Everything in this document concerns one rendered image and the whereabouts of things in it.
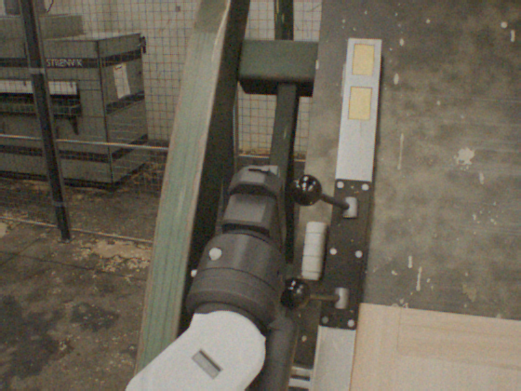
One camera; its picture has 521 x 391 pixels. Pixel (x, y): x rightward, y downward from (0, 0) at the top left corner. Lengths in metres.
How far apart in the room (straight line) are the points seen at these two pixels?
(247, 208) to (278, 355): 0.15
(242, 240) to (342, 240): 0.21
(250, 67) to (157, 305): 0.42
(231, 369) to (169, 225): 0.35
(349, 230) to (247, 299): 0.25
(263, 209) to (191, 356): 0.18
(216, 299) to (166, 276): 0.26
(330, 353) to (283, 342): 0.21
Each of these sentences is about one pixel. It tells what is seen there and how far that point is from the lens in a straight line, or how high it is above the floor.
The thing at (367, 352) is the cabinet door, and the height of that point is 1.30.
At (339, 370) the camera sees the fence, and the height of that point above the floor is 1.30.
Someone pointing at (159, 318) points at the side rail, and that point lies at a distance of 0.68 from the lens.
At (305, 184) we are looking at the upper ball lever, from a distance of 0.53.
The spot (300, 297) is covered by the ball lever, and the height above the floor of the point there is 1.44.
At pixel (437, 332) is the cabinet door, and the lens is 0.67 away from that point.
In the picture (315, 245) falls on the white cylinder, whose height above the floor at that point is 1.42.
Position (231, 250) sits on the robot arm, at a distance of 0.45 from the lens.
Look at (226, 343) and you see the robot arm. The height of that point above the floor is 1.49.
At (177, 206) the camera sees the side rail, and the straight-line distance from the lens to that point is 0.68.
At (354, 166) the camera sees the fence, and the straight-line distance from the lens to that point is 0.66.
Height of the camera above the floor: 1.74
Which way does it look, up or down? 23 degrees down
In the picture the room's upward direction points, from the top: straight up
